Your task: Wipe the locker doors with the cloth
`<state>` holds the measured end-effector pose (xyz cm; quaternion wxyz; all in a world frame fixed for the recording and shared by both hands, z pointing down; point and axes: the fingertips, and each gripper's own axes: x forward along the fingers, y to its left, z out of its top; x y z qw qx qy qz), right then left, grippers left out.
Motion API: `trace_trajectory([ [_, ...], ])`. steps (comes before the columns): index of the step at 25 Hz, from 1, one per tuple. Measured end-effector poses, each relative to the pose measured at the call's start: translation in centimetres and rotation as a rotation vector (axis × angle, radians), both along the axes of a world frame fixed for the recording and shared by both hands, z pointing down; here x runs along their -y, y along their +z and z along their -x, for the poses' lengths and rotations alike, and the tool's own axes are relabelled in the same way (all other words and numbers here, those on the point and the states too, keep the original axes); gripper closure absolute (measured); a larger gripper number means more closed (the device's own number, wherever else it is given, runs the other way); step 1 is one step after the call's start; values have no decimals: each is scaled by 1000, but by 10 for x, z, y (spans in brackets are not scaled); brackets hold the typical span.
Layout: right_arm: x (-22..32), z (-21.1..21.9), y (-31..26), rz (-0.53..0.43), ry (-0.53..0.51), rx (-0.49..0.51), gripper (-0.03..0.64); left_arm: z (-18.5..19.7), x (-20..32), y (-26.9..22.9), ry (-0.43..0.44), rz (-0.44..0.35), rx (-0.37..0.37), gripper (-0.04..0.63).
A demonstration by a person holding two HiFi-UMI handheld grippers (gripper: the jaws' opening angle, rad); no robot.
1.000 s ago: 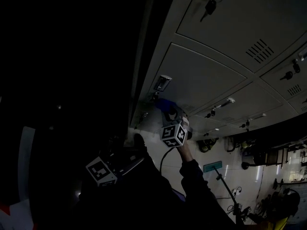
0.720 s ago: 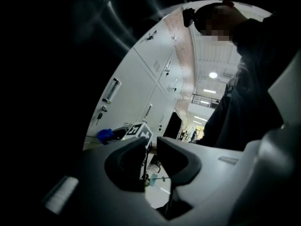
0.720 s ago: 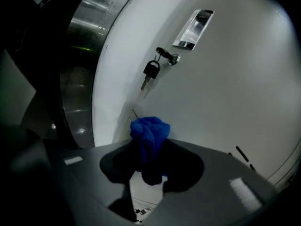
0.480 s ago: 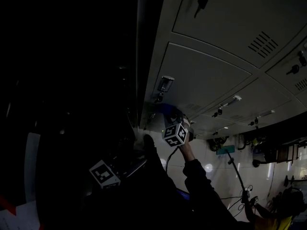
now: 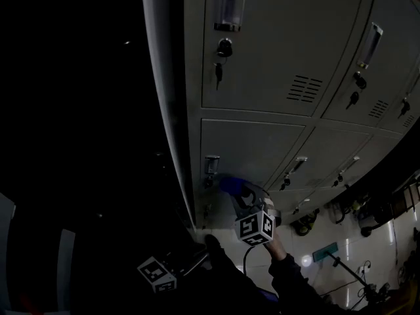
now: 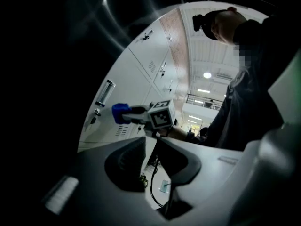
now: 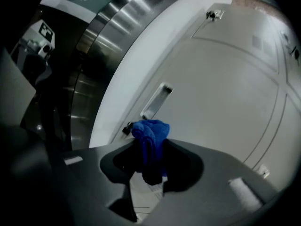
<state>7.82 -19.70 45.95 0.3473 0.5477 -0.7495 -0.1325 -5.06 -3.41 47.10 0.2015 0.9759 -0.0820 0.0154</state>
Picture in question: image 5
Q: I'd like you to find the person's right forearm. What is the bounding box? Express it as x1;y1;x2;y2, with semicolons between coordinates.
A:
263;230;335;315

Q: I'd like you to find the blue cleaning cloth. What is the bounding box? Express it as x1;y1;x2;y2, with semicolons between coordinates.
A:
219;177;245;196

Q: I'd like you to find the grey metal locker cabinet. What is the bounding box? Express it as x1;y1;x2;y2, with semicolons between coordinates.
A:
182;0;420;234

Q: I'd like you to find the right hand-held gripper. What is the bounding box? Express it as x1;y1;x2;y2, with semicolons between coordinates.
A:
228;181;282;247

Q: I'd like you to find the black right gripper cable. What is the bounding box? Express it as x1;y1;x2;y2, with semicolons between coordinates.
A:
241;245;259;275

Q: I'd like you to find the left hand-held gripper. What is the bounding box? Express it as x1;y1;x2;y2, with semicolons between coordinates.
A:
136;252;211;295

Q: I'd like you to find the person's dark shoe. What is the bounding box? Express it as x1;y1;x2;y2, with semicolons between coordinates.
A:
203;234;226;259

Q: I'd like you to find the black work table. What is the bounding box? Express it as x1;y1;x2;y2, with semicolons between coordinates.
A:
324;123;420;209

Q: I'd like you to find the black framed glass entrance door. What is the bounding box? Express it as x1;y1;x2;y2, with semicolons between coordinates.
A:
0;0;198;315

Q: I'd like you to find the grey metal locker door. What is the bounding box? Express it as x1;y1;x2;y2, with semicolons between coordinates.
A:
199;118;306;196

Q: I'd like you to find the green flat mop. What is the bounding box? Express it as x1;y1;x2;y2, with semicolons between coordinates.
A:
311;241;377;291

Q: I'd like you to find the person's body in dark clothes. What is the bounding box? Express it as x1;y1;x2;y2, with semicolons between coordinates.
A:
183;244;283;315

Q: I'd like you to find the dark canister vacuum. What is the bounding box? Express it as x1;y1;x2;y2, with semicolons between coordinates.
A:
359;205;394;238

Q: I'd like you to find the yellow and black vacuum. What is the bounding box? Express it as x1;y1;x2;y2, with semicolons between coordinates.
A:
290;208;321;236

